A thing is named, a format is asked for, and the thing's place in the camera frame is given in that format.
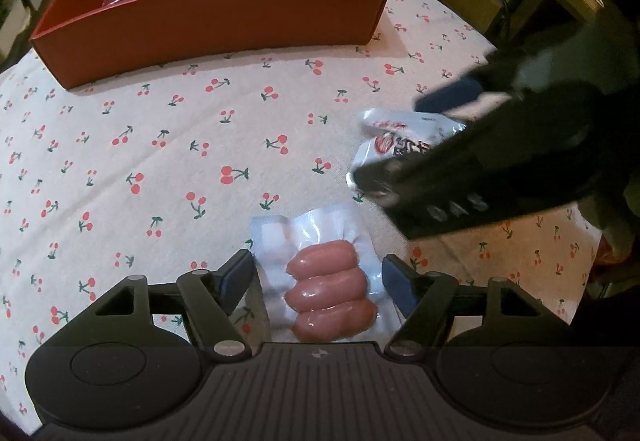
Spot white chicken gizzard packet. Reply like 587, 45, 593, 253
346, 108, 466, 204

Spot vacuum packed pink sausages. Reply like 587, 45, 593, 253
247, 204, 400, 345

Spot cherry print tablecloth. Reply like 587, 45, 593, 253
1, 0, 600, 431

